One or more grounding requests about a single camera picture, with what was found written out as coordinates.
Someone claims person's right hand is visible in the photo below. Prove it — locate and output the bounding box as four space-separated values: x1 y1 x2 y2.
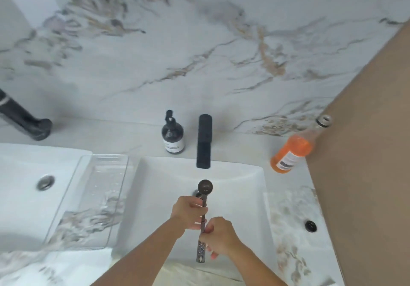
199 217 246 261

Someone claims person's left hand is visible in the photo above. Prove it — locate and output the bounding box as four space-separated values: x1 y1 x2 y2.
170 195 209 234

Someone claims dark metal long-handled spoon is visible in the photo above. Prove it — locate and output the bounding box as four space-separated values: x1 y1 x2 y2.
196 179 214 263

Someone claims person's left forearm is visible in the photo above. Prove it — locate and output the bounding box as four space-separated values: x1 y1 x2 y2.
99 216 186 286

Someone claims person's right forearm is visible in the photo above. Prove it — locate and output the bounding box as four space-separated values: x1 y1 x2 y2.
228 242 289 286

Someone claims white rectangular sink basin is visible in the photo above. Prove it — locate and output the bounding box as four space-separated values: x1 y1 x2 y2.
0 143 94 255
113 156 278 273

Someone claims black square basin faucet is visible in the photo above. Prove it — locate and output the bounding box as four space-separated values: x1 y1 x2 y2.
196 114 213 169

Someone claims dark pump soap bottle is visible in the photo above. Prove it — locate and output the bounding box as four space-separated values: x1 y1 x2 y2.
161 110 186 155

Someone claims clear plastic tray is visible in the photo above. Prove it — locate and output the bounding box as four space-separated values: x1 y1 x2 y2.
43 154 129 251

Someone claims orange liquid bottle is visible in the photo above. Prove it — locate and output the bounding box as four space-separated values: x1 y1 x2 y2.
270 115 333 174

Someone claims black curved faucet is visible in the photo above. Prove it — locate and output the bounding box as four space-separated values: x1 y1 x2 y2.
0 88 53 141

